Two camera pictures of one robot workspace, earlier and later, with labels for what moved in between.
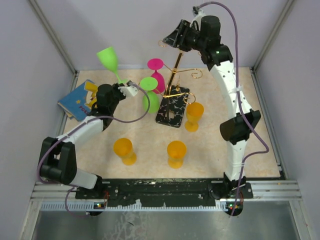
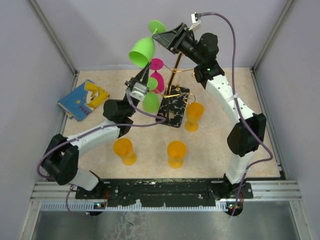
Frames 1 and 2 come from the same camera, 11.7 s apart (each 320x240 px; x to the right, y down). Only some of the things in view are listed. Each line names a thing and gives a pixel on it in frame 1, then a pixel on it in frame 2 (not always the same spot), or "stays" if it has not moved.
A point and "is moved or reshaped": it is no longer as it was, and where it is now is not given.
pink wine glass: x=156 y=64 stays
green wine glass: x=150 y=84 stays
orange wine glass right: x=194 y=111 stays
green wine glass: x=109 y=55 → x=143 y=50
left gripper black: x=115 y=86 → x=145 y=72
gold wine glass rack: x=162 y=43 is moved or reshaped
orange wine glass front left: x=123 y=148 stays
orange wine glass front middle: x=176 y=150 stays
